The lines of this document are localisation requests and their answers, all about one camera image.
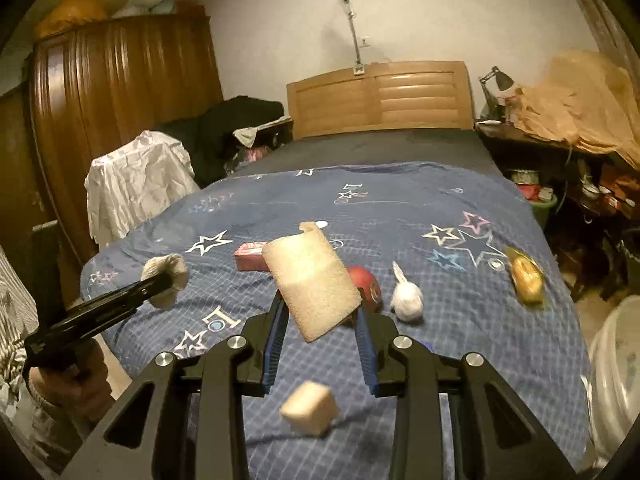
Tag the white grey garment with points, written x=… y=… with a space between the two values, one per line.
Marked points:
x=255 y=131

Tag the small red box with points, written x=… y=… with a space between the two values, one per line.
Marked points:
x=247 y=256

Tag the green plastic basin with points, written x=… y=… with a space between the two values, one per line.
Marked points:
x=545 y=207

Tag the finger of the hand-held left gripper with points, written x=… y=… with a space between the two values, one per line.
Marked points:
x=125 y=300

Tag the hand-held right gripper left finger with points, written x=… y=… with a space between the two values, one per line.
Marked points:
x=272 y=355

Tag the wooden headboard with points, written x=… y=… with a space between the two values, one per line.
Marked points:
x=380 y=95

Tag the large brown paper bag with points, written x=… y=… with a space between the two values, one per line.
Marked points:
x=580 y=100

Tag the white plastic bin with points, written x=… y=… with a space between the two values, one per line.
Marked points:
x=617 y=370

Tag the white crumpled cloth cover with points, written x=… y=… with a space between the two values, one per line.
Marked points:
x=135 y=180

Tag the black clothing pile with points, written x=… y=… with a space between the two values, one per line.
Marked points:
x=235 y=115

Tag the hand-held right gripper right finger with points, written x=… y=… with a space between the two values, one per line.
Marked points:
x=365 y=355

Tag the bread in clear wrapper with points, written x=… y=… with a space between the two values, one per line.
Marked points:
x=526 y=277

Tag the brown wooden wardrobe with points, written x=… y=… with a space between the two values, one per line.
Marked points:
x=125 y=85

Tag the blue star printed blanket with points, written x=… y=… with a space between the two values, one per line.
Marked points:
x=400 y=210

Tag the orange bag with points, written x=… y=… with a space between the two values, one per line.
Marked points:
x=70 y=15

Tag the person's left hand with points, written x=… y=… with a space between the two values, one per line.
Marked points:
x=85 y=390

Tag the beige sponge cube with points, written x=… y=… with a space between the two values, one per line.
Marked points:
x=309 y=407

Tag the white pillows bundle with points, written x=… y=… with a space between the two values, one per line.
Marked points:
x=145 y=5

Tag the white rag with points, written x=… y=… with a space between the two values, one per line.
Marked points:
x=170 y=267

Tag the red apple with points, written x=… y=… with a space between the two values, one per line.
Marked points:
x=369 y=287

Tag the beige loofah pad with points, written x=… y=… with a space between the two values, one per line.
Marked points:
x=312 y=285

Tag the beige curtain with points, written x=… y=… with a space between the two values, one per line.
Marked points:
x=607 y=15

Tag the black desk lamp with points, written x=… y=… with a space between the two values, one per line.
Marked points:
x=500 y=80

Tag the person's left forearm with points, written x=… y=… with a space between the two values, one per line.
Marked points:
x=45 y=440

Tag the white crumpled tissue ball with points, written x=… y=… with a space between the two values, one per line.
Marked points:
x=407 y=302

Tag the dark grey mattress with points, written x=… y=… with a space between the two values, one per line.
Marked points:
x=390 y=147

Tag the dark wooden desk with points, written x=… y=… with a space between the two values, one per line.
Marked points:
x=520 y=140

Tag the pink printed bag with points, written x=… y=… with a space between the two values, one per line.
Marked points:
x=252 y=154

